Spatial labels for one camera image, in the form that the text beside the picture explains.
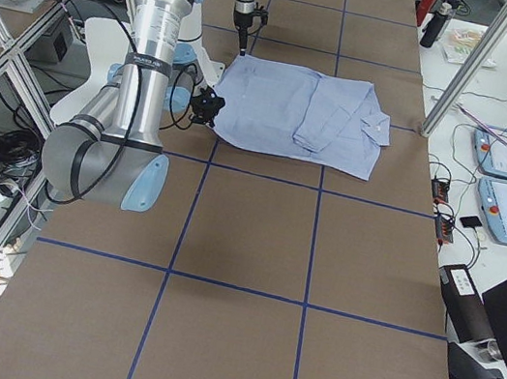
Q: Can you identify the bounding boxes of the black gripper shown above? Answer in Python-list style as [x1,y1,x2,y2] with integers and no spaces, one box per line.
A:
[190,93,224,128]
[233,0,255,56]

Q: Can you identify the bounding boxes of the light blue striped shirt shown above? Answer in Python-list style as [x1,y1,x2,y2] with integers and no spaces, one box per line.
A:
[215,55,391,181]

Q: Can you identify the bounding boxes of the white plastic chair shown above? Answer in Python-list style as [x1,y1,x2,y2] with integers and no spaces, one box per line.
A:
[49,17,129,126]

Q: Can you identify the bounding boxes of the black water bottle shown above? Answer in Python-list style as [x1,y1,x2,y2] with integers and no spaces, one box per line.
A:
[419,2,453,48]

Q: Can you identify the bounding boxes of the upper blue teach pendant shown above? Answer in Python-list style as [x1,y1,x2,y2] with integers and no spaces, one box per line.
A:
[472,127,507,180]

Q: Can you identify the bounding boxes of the black power adapter box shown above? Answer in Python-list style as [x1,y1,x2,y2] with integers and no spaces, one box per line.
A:
[439,264,494,342]

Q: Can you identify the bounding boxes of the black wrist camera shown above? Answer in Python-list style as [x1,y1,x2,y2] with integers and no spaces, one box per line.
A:
[253,4,269,27]
[190,86,225,120]

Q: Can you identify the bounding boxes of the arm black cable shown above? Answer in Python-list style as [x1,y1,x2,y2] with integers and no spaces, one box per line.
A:
[42,0,223,227]

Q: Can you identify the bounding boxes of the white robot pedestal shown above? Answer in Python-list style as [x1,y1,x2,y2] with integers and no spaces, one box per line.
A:
[165,3,225,111]

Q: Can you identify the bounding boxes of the aluminium frame post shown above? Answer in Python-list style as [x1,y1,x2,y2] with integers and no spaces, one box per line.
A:
[420,1,507,137]

